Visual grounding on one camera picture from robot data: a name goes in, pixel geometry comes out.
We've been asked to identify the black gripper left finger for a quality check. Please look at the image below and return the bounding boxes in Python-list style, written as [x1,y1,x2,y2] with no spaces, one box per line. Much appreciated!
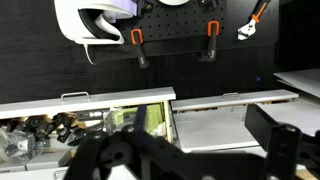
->
[63,104,188,180]

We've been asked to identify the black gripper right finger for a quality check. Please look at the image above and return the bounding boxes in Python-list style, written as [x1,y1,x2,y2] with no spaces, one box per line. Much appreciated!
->
[244,103,320,180]

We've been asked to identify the white drawer full of tools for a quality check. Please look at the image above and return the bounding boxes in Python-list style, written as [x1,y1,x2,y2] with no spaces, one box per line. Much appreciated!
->
[0,87,177,174]

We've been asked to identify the small white box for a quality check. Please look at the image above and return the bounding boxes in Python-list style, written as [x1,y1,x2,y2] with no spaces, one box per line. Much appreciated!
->
[24,150,73,172]

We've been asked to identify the green black flat box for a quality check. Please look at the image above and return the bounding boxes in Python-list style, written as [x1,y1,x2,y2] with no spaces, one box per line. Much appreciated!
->
[111,104,165,136]

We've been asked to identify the black hardware pile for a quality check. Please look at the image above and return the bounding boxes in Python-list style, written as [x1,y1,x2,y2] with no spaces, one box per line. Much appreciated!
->
[6,112,106,148]

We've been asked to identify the white box red label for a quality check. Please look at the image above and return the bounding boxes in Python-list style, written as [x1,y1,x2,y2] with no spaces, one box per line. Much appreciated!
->
[0,156,28,173]

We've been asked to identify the black clamp orange grip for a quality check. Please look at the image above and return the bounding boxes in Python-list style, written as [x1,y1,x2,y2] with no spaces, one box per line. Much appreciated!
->
[130,28,150,70]
[199,20,221,63]

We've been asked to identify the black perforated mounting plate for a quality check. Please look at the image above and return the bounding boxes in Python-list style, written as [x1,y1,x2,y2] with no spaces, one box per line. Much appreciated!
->
[89,0,280,63]

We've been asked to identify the thin white cable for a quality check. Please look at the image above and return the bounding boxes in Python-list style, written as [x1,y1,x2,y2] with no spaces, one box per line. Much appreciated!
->
[83,43,97,66]

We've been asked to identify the orange handled pliers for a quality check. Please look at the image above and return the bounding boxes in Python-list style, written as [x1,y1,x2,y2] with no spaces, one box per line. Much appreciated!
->
[237,0,272,42]

